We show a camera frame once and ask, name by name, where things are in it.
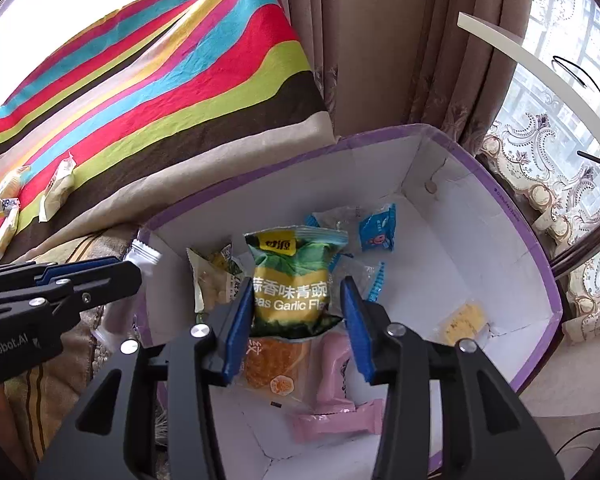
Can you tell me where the black cable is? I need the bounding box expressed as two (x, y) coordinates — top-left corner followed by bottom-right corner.
(550, 54), (600, 172)

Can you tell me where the colourful striped cushion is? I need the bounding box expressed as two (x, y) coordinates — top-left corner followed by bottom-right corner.
(0, 0), (335, 263)

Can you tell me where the white box purple rim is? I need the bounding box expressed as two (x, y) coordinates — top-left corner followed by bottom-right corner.
(130, 122), (565, 480)

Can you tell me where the embroidered lace curtain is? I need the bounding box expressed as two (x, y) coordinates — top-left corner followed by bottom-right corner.
(474, 0), (600, 346)

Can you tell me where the blue cartoon candy wrapper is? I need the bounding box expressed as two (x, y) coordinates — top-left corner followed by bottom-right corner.
(358, 203), (396, 252)

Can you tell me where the small dark bar packet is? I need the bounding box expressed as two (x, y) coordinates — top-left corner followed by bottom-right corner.
(124, 240), (162, 276)

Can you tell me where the white egg roll snack packet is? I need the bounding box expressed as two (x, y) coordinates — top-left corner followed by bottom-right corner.
(38, 154), (76, 223)

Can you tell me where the orange cracker packet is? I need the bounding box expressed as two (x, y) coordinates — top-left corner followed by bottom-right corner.
(237, 338), (312, 404)

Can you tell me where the clear packet beige biscuit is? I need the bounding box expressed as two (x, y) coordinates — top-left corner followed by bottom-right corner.
(0, 204), (20, 261)

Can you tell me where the pink wafer packet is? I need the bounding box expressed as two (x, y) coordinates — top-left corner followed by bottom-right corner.
(289, 399), (385, 443)
(316, 333), (355, 414)

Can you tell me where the yellow cookie clear packet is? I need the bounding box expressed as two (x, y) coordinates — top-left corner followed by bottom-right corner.
(432, 301), (490, 346)

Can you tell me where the green white nut packet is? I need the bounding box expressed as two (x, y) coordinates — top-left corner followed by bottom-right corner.
(186, 243), (245, 315)

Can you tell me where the green garlic peas bag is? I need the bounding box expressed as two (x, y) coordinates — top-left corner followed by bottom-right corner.
(245, 226), (349, 341)

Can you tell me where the brown pleated curtain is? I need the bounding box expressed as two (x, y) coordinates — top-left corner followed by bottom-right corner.
(282, 0), (532, 154)

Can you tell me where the round cake packet yellow edge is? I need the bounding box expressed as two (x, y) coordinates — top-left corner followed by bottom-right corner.
(0, 165), (30, 218)

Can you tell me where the beige striped plush cushion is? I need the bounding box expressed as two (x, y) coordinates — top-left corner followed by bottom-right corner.
(0, 221), (171, 480)

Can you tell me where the blue striped clear wrapper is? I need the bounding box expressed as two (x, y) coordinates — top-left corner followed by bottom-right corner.
(328, 254), (385, 313)

